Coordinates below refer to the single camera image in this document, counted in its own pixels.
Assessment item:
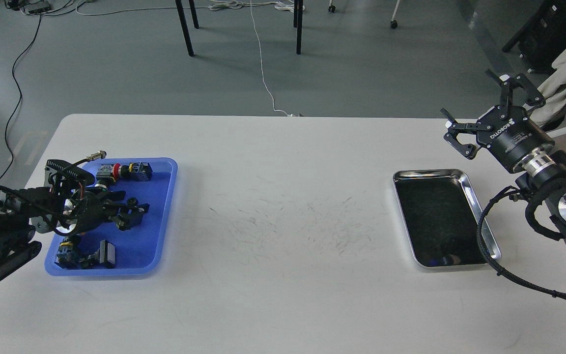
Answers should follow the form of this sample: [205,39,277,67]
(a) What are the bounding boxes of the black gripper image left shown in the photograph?
[61,190,150,235]

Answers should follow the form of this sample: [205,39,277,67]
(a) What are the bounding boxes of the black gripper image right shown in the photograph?
[441,69,555,174]

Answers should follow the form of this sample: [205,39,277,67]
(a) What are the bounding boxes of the blue plastic tray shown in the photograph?
[45,157,178,277]

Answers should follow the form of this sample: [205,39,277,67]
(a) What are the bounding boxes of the silver metal tray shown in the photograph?
[392,169,486,272]

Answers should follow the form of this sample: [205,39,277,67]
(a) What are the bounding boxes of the black cabinet background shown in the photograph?
[502,0,566,74]

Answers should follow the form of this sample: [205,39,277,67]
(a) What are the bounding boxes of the black table leg left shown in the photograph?
[175,0,199,58]

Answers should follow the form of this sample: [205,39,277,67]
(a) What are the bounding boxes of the black table leg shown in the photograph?
[175,0,199,58]
[293,0,304,55]

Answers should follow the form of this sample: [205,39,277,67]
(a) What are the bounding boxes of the black table leg right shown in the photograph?
[293,0,304,55]

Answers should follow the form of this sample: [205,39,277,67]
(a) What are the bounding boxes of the red push button switch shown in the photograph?
[96,162,153,184]

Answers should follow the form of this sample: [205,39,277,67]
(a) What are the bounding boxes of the black rectangular switch block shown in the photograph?
[80,239,116,269]

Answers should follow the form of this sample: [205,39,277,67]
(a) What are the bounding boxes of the yellow push button switch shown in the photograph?
[54,235,81,269]

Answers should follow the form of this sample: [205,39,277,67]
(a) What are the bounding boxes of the black floor cable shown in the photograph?
[0,0,87,212]

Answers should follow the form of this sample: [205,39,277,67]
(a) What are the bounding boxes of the black braided arm cable right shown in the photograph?
[476,186,566,309]

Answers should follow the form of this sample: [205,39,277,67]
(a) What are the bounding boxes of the white floor cable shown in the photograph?
[209,0,306,118]

